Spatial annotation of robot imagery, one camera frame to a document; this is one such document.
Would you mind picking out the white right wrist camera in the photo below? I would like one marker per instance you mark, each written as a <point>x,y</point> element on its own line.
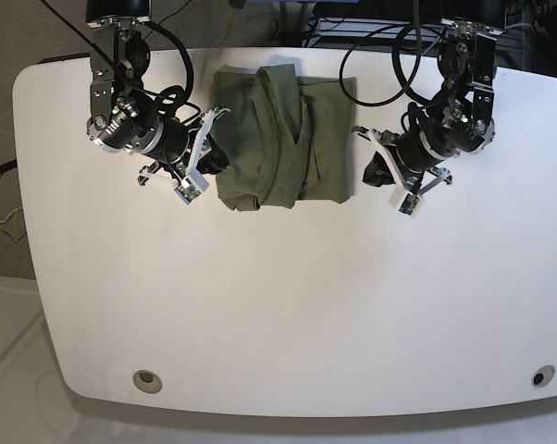
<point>191,187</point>

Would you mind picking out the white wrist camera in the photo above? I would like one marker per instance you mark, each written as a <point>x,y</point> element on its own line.
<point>191,187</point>
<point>406,202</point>

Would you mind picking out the table grommet hole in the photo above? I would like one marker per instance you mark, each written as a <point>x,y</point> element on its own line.
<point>147,382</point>
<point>543,376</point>

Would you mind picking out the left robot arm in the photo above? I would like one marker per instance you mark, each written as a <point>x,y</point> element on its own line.
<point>458,119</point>

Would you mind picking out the silver equipment rack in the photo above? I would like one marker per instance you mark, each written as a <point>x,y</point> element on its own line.
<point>304,23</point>

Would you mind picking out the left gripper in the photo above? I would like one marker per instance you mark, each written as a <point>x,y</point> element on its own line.
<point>402,160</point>

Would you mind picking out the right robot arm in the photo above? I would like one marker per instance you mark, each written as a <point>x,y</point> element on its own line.
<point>125,117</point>

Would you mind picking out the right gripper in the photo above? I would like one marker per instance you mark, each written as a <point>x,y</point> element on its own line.
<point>178,147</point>

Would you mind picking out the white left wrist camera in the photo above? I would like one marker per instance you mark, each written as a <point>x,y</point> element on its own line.
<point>406,202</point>

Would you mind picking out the left table grommet hole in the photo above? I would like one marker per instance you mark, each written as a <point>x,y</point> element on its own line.
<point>147,382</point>

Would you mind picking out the olive green T-shirt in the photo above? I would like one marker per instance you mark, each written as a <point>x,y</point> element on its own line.
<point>286,137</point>

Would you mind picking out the right table grommet hole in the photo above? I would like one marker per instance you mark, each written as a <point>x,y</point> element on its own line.
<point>543,376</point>

